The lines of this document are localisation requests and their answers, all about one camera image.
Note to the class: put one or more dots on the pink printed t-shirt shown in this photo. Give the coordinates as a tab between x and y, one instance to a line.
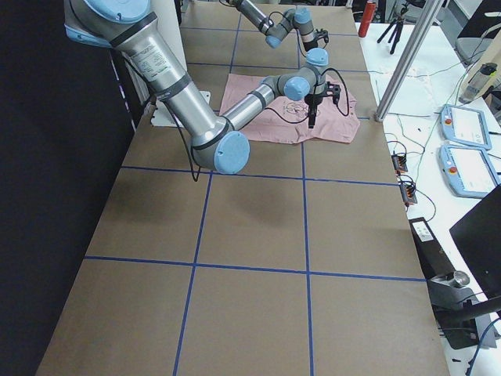
285	121

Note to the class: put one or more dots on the upper orange circuit board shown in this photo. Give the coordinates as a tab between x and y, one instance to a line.
399	161

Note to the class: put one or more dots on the teach pendant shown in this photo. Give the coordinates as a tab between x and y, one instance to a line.
465	126
468	171

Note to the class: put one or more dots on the lower teach pendant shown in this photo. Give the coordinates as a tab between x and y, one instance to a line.
468	171

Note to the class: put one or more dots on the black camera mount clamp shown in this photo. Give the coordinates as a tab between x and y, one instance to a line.
465	321

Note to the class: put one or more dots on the black camera tripod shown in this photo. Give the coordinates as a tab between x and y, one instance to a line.
395	27

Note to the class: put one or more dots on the lower orange circuit board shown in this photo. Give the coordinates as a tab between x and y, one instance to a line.
408	192

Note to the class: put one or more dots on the black curtain backdrop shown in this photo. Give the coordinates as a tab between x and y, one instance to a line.
65	129

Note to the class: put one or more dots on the aluminium frame post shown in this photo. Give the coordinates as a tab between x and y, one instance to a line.
416	39

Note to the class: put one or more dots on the black monitor corner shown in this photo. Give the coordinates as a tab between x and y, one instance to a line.
477	238

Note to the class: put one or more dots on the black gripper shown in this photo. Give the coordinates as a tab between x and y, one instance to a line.
311	45
315	95

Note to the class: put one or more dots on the orange circuit board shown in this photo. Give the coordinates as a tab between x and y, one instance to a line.
408	192
399	161

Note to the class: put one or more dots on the upper teach pendant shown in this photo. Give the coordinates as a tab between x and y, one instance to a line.
465	126

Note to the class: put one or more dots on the clear water bottle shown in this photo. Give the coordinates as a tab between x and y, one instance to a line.
478	82

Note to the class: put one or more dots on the red cylinder bottle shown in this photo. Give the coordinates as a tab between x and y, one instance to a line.
367	18

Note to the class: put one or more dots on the black power box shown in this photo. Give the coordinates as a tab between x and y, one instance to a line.
433	259

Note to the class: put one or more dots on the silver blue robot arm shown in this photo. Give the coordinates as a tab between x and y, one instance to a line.
217	142
276	26

